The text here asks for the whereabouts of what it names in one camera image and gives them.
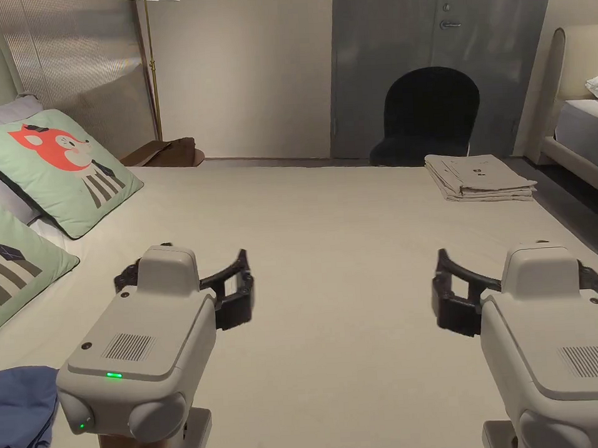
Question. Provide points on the brass floor lamp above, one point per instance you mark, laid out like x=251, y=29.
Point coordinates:
x=153, y=66

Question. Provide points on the folded beige cloth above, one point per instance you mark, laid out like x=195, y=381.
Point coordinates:
x=477, y=177

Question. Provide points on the beige padded headboard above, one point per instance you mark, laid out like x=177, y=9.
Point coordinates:
x=580, y=54

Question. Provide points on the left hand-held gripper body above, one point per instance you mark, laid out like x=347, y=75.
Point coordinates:
x=135, y=343

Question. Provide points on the green cushion with bear print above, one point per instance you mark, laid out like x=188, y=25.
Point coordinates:
x=10, y=269

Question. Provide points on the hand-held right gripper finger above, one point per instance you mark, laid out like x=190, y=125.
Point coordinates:
x=595, y=283
x=454, y=311

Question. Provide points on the grey double door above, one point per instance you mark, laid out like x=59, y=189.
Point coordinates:
x=394, y=33

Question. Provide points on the bed with grey sheet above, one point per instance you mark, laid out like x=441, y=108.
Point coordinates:
x=582, y=129

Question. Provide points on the bed with beige sheet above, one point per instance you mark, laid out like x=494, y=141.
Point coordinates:
x=331, y=262

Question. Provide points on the blue garment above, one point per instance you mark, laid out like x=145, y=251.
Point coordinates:
x=18, y=414

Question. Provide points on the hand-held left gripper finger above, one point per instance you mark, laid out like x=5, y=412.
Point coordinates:
x=129, y=278
x=240, y=302

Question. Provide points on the pale lilac pillow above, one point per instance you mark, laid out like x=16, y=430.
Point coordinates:
x=2, y=111
x=2, y=194

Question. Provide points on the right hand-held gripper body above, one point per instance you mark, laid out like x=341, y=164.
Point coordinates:
x=546, y=351

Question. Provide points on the green cushion with fox print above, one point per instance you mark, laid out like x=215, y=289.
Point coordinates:
x=50, y=167

